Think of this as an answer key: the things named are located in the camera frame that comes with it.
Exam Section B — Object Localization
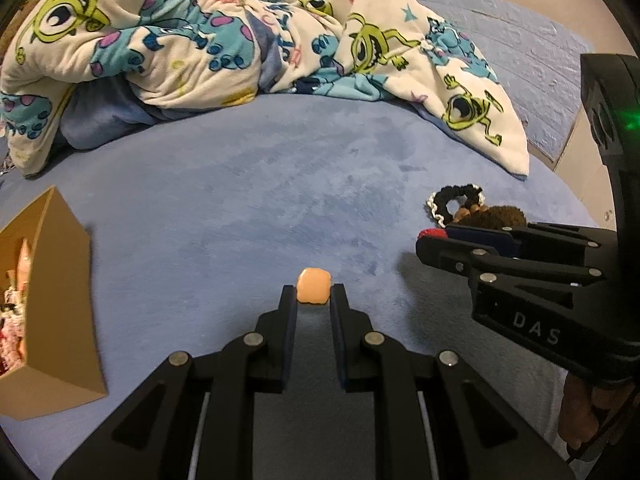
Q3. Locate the brown fluffy hair clip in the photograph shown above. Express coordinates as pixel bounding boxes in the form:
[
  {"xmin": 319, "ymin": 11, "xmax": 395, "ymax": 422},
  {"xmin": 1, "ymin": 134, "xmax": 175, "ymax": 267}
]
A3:
[{"xmin": 457, "ymin": 205, "xmax": 529, "ymax": 229}]

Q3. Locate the person's right hand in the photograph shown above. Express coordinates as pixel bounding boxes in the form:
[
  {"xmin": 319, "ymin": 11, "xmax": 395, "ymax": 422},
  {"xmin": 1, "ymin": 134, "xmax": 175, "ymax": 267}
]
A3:
[{"xmin": 557, "ymin": 376, "xmax": 610, "ymax": 453}]

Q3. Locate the black scrunchie with white trim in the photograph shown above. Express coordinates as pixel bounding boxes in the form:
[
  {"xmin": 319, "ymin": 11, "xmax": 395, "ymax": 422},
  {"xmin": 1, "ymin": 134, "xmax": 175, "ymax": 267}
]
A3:
[{"xmin": 426, "ymin": 183, "xmax": 487, "ymax": 228}]

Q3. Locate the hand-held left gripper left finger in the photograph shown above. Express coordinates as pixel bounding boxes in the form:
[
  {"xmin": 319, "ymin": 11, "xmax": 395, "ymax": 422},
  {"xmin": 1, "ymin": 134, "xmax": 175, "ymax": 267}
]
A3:
[{"xmin": 52, "ymin": 285, "xmax": 298, "ymax": 480}]

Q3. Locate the small orange hair accessory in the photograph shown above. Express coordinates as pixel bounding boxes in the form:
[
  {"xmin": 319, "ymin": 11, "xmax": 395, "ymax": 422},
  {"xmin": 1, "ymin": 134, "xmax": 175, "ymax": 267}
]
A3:
[{"xmin": 296, "ymin": 267, "xmax": 332, "ymax": 306}]

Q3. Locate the brown bead hair tie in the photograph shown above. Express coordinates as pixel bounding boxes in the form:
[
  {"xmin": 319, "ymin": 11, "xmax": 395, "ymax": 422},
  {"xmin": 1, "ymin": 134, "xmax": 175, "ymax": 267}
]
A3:
[{"xmin": 452, "ymin": 199, "xmax": 485, "ymax": 222}]

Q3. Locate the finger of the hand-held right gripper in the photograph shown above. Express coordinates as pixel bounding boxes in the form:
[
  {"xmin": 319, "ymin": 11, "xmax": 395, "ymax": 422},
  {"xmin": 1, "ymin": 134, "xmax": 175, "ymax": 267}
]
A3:
[
  {"xmin": 416, "ymin": 237, "xmax": 617, "ymax": 287},
  {"xmin": 445, "ymin": 222, "xmax": 619, "ymax": 257}
]

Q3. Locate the brown cardboard box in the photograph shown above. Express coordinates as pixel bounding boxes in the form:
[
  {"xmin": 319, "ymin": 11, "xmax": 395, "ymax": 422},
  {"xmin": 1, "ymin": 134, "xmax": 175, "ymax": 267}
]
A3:
[{"xmin": 0, "ymin": 185, "xmax": 108, "ymax": 421}]

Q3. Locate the pile of hair accessories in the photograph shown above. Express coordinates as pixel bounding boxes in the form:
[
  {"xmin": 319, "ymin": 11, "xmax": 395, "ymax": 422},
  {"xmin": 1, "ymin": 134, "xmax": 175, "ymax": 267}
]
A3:
[{"xmin": 0, "ymin": 237, "xmax": 32, "ymax": 376}]

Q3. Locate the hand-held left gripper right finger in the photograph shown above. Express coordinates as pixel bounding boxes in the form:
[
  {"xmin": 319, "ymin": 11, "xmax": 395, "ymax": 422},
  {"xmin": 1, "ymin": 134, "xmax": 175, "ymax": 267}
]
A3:
[{"xmin": 330, "ymin": 284, "xmax": 576, "ymax": 480}]

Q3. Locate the blue bed sheet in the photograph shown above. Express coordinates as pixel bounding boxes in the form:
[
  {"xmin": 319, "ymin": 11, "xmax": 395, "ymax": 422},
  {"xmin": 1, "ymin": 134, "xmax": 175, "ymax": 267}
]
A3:
[{"xmin": 0, "ymin": 95, "xmax": 601, "ymax": 480}]

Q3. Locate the cartoon monster printed blanket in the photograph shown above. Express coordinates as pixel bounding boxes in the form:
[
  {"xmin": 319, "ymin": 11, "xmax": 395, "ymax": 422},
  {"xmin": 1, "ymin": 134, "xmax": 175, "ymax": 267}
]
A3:
[{"xmin": 0, "ymin": 0, "xmax": 531, "ymax": 181}]

